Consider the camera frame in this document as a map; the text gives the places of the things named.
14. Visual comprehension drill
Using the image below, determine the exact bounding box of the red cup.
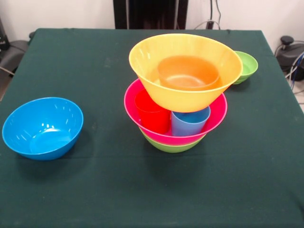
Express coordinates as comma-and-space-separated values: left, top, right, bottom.
134, 89, 172, 133

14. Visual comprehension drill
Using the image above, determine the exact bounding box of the large orange bowl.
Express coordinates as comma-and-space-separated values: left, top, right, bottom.
128, 33, 244, 113

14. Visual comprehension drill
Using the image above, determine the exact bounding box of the blue cup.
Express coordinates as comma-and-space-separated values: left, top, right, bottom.
171, 106, 211, 136

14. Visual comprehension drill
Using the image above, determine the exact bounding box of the large green bowl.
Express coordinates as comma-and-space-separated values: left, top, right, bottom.
139, 128, 206, 153

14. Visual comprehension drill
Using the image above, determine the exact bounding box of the small red-orange bowl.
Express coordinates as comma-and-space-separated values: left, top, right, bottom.
157, 55, 220, 91

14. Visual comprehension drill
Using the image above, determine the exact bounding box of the large pink bowl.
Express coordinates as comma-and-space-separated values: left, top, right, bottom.
123, 78, 228, 146

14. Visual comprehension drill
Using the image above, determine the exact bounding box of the large blue bowl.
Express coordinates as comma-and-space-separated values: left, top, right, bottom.
1, 96, 84, 161

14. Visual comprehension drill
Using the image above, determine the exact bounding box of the dark green tablecloth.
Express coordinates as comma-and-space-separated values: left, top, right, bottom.
0, 28, 304, 228

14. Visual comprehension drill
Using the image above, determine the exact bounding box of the small green bowl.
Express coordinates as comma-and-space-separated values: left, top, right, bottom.
232, 50, 259, 85

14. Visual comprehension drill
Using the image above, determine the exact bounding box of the white cable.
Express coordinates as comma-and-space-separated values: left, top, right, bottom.
193, 20, 220, 30

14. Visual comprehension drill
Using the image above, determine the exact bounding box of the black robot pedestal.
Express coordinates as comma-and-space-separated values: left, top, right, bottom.
113, 0, 188, 30

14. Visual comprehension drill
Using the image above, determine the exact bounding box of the black wall cable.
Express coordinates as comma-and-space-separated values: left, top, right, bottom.
210, 0, 222, 30

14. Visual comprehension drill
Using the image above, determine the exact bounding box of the blue cable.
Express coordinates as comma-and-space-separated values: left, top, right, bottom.
290, 56, 304, 90

